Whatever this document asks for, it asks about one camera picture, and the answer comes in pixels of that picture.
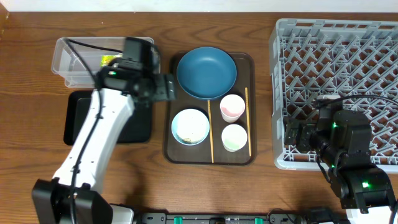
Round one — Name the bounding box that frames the pink cup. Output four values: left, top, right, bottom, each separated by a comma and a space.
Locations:
220, 94, 246, 123

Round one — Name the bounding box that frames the grey dishwasher rack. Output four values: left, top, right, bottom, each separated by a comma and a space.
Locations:
269, 19, 397, 174

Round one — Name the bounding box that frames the black tray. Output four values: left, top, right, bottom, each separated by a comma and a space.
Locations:
63, 90, 152, 146

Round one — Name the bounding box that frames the brown serving tray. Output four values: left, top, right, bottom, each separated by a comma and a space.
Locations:
163, 53, 257, 166

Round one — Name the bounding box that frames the pale green cup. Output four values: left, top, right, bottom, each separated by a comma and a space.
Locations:
221, 124, 248, 152

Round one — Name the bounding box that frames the light blue bowl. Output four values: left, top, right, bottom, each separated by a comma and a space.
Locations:
170, 108, 210, 146

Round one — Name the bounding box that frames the dark blue plate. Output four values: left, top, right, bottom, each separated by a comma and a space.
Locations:
176, 47, 238, 100

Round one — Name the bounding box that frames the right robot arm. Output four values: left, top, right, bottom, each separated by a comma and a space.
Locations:
284, 106, 397, 223

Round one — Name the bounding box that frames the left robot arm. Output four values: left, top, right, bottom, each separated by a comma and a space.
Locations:
32, 58, 176, 223

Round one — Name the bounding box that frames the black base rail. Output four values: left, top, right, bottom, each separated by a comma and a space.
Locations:
133, 213, 350, 224

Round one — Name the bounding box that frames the clear plastic bin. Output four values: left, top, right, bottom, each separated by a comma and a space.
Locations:
52, 37, 126, 88

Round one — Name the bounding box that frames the left wooden chopstick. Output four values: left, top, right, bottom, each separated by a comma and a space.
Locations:
207, 100, 215, 164

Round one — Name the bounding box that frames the right wooden chopstick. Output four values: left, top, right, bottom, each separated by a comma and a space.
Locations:
244, 87, 252, 157

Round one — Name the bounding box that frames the yellow green snack wrapper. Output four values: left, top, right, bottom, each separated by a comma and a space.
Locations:
100, 54, 123, 67

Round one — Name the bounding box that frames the wooden chopstick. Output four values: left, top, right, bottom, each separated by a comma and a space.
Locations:
207, 100, 215, 164
244, 87, 252, 157

